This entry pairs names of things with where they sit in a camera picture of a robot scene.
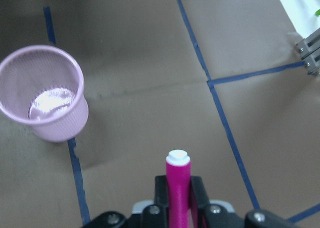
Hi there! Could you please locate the pink pen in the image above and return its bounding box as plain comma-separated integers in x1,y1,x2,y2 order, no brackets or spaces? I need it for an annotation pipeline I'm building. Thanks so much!
166,149,191,227

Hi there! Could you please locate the pink mesh cup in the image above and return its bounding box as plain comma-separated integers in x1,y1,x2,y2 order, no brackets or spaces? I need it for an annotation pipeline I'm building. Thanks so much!
0,45,89,142

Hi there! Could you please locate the aluminium frame post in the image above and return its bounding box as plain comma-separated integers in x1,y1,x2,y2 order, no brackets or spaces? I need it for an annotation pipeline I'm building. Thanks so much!
288,29,320,76

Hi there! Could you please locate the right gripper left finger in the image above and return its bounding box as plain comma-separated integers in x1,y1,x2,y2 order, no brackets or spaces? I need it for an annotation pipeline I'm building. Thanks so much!
154,175,169,227

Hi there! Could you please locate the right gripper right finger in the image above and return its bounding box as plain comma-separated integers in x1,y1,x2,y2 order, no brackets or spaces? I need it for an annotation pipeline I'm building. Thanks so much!
189,176,210,227

